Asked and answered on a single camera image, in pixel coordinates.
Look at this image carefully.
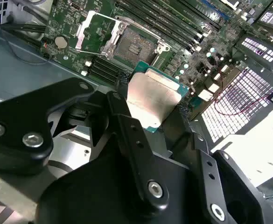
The metal socket cover frame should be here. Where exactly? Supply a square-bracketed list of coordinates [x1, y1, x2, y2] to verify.
[75, 10, 126, 58]

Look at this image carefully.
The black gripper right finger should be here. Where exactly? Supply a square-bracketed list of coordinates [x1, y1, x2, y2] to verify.
[161, 102, 273, 224]

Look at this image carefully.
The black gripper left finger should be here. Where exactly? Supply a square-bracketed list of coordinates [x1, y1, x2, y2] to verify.
[0, 71, 170, 214]

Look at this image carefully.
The silver CPU with green edge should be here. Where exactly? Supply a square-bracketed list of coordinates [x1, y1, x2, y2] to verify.
[126, 60, 190, 134]

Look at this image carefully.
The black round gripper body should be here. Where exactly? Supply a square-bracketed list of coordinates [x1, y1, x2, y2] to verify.
[36, 144, 209, 224]

